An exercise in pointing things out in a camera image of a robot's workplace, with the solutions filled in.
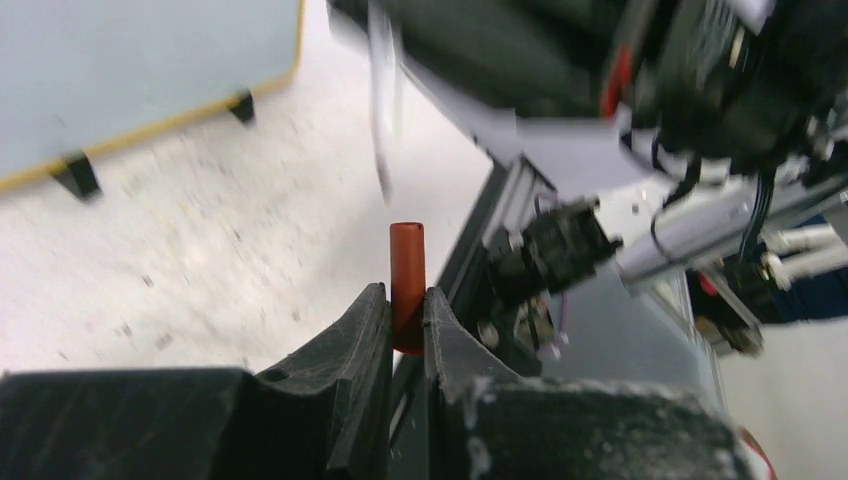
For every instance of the brown marker cap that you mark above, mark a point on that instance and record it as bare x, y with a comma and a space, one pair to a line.
408, 286

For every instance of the white whiteboard marker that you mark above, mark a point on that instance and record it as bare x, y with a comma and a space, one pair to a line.
386, 58

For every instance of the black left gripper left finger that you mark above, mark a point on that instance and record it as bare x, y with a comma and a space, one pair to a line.
321, 413

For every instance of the black whiteboard foot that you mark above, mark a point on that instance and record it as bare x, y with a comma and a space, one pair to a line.
77, 176
243, 108

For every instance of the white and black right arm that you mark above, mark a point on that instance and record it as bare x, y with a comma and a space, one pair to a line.
751, 82

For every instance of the yellow framed whiteboard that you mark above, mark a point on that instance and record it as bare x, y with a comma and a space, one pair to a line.
98, 76

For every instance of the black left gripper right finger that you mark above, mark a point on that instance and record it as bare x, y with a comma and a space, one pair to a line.
488, 422

